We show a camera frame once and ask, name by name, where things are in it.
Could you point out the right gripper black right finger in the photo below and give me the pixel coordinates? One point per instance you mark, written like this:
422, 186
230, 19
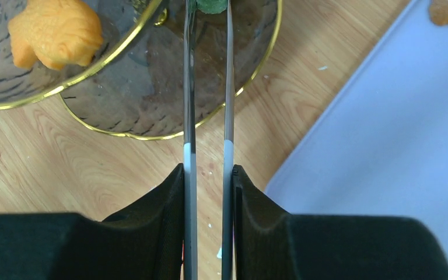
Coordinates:
271, 243

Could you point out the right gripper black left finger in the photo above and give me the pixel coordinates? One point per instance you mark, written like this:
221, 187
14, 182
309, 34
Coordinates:
144, 240

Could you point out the metal serving tongs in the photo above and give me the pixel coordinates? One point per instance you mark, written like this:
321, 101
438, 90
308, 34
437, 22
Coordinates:
190, 166

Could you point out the three-tier glass cake stand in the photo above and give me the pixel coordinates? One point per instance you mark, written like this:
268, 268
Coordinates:
136, 86

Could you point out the orange fish-shaped cake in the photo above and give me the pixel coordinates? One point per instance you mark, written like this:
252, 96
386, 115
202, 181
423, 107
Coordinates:
56, 33

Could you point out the green sugared dome cake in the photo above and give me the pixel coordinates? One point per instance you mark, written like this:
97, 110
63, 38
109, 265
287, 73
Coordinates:
212, 6

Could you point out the lavender dessert tray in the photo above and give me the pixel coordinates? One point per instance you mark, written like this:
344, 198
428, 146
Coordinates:
381, 146

